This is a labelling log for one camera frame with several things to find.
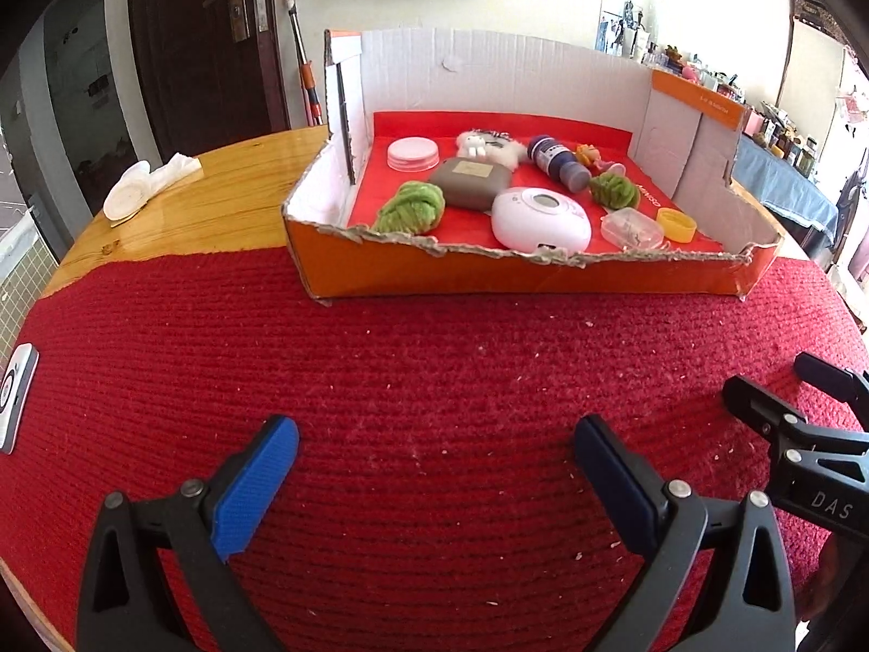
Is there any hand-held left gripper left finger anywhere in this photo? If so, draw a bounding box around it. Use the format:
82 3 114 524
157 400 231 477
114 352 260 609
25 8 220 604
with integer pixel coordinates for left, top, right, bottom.
76 414 301 652

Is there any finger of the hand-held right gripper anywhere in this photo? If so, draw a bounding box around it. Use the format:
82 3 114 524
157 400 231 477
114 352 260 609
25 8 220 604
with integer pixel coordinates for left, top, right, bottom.
721 373 869 456
794 352 869 391

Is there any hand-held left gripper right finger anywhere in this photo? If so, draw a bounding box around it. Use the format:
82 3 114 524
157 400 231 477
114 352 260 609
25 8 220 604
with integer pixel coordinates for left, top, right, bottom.
574 414 797 652

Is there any yellow bottle cap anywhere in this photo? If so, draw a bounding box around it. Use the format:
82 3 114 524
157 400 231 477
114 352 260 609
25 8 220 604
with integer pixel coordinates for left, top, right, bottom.
656 208 697 243

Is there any clear plastic case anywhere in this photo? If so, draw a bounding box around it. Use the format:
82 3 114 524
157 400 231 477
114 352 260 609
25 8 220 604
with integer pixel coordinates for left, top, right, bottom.
600 208 666 252

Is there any orange cardboard box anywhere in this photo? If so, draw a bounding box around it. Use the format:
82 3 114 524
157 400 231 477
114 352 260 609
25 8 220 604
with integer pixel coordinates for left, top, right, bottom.
281 28 787 300

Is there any green yarn scrunchie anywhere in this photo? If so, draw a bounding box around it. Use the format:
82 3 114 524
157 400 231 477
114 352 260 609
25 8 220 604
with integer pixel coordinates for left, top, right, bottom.
371 180 447 237
588 170 641 210

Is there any pink round device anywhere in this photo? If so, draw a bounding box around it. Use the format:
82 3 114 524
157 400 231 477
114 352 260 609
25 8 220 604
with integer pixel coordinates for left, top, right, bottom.
490 186 591 255

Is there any yellow duck toy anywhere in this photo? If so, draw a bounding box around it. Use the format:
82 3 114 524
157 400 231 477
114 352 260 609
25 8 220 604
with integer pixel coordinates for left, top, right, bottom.
574 142 627 178

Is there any blue ink bottle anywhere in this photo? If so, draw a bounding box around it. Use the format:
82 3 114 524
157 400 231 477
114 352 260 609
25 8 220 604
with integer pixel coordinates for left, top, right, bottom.
527 135 590 192

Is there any grey pouch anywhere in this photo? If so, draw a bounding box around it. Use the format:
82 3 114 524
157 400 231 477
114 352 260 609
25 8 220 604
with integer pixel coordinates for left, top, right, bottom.
427 156 513 214

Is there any white plush toy checked bow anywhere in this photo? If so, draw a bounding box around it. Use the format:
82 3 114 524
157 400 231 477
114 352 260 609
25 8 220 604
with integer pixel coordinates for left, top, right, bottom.
455 129 529 170

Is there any round compact tin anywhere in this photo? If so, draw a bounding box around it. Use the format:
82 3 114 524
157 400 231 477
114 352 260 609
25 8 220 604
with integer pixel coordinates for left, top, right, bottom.
387 137 440 172

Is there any person's right hand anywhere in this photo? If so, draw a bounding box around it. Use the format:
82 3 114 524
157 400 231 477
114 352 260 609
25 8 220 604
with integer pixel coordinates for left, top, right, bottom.
799 536 849 626

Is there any red knitted mat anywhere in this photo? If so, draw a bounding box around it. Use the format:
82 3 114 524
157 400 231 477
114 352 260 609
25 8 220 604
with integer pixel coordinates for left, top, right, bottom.
0 244 869 652

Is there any side table with blue cloth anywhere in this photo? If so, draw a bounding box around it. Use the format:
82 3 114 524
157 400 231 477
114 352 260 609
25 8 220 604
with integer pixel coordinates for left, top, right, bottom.
729 129 843 266

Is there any white remote device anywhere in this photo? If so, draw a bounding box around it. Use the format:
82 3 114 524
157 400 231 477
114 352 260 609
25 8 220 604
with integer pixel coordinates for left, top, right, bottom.
0 343 40 456

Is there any row of bottles and jars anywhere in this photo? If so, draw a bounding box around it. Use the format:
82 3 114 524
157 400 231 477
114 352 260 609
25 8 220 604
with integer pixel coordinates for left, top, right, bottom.
631 27 826 178

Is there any white folded cloth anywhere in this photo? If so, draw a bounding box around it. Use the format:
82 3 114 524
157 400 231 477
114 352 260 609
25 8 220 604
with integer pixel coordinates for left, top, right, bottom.
102 153 205 224

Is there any dark wooden door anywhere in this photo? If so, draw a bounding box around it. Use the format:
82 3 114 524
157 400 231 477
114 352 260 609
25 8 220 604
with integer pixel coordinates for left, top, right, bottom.
128 0 289 164

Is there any wall mirror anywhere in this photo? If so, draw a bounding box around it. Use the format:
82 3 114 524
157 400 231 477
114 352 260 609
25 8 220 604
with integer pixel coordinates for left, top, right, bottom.
596 0 659 59

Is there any silver mop handle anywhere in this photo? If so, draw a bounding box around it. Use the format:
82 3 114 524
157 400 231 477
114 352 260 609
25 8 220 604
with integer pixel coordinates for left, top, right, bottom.
281 0 325 127

